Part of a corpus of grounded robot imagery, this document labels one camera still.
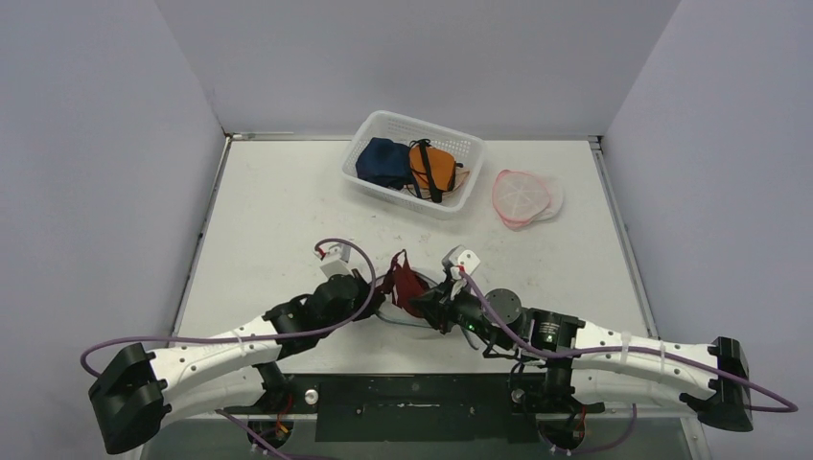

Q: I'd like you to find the pink-trimmed mesh laundry bag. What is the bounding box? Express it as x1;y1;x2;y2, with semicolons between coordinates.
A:
491;170;565;230

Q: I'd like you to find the beige bra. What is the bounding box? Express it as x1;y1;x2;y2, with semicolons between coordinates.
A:
444;166;471;197

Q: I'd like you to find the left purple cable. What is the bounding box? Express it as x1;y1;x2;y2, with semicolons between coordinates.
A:
80;238;378;380

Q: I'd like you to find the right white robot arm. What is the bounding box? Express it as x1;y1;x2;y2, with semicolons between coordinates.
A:
408;283;754;432

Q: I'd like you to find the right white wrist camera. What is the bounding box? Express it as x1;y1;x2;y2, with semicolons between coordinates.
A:
442;245;481;300

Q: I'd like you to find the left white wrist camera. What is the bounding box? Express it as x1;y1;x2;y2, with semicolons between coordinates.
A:
320;243;352;279

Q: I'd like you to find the dark red bra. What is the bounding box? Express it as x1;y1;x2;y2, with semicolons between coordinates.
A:
377;249;430;318

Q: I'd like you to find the navy blue bra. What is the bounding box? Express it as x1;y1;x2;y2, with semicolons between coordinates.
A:
355;137;414;191

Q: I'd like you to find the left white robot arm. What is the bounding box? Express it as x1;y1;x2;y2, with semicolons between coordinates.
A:
88;272;384;455

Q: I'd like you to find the orange bra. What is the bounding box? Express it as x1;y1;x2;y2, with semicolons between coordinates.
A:
409;139;464;204

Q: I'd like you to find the white perforated plastic basket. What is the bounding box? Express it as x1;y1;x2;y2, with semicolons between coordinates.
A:
340;110;487;220

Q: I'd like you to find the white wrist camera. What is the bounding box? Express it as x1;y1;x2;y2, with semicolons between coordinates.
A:
442;245;481;300
320;243;352;279

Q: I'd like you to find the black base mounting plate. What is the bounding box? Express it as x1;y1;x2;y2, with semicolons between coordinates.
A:
228;373;604;443

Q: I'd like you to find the blue-trimmed mesh laundry bag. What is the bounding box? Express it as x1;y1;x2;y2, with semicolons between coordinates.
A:
375;271;439;330

